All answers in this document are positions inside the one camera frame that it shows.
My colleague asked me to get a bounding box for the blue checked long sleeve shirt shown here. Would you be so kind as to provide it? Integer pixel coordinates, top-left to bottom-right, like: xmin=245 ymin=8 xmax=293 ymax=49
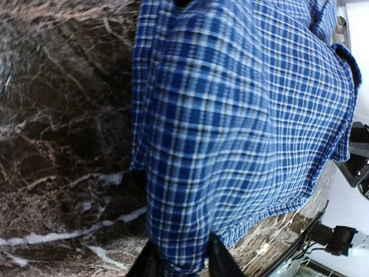
xmin=130 ymin=1 xmax=361 ymax=276

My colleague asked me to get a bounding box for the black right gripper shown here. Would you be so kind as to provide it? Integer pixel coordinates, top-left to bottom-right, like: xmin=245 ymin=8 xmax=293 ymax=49
xmin=337 ymin=122 xmax=368 ymax=199

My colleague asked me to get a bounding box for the black front table rail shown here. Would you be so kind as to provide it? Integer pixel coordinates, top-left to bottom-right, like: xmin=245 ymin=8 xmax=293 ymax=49
xmin=259 ymin=200 xmax=329 ymax=277

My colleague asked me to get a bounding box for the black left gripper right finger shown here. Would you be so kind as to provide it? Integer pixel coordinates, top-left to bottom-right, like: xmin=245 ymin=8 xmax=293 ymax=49
xmin=208 ymin=234 xmax=245 ymax=277

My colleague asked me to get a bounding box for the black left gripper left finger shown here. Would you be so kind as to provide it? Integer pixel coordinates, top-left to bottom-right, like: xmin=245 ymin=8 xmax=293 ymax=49
xmin=125 ymin=241 xmax=162 ymax=277

